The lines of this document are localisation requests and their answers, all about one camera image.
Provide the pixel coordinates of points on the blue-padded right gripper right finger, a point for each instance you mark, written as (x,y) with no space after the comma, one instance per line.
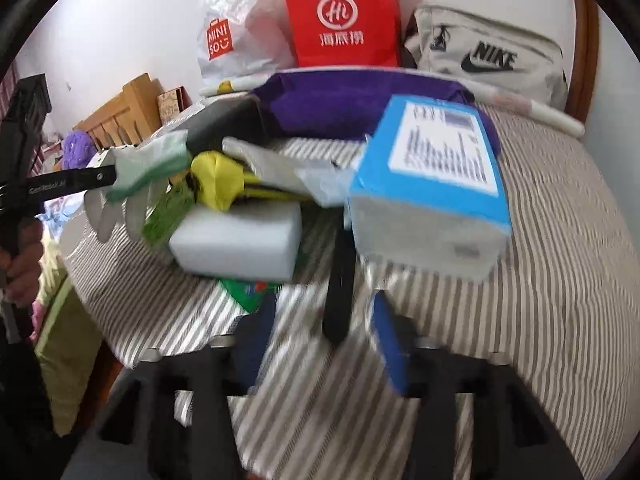
(396,335)

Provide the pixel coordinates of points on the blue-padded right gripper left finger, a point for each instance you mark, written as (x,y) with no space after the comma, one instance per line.
(252,335)

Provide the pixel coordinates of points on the white foam sponge block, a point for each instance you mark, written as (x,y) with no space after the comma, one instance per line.
(255,241)

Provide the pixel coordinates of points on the white and green gloves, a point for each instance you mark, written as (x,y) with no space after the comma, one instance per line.
(141,177)

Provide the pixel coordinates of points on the green wet wipes pack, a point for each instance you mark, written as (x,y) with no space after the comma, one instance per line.
(168,213)

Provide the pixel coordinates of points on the yellow umbrella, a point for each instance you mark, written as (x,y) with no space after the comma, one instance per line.
(221,181)

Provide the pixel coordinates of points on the translucent mesh bag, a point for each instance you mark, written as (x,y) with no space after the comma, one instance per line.
(320,179)

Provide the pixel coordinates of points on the person's left hand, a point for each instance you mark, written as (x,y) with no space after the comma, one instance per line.
(23,270)

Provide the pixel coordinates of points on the green snack packet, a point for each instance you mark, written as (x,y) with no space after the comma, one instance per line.
(248,295)

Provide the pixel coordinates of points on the purple plush toy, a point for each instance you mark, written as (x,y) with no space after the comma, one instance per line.
(78,150)

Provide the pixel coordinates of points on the blue tissue pack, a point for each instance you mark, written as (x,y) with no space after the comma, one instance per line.
(428,191)

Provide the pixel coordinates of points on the striped mattress cover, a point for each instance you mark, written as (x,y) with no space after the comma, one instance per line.
(562,304)

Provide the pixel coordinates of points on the brown patterned card box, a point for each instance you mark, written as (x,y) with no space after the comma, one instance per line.
(170,104)

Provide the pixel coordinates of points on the dark green rectangular box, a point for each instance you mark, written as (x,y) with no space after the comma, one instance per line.
(238,117)

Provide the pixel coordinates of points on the purple cloth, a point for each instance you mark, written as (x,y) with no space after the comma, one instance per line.
(344,104)

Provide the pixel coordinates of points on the rolled white patterned sheet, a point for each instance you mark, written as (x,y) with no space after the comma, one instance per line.
(483,93)

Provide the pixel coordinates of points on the white Miniso plastic bag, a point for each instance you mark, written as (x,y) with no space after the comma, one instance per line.
(241,43)

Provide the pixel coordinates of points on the beige Nike bag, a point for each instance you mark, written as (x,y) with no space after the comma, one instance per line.
(457,43)

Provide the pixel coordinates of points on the red paper shopping bag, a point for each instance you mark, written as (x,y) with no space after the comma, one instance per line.
(345,32)

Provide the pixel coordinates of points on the brown wooden door frame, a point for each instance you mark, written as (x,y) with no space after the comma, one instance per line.
(586,57)

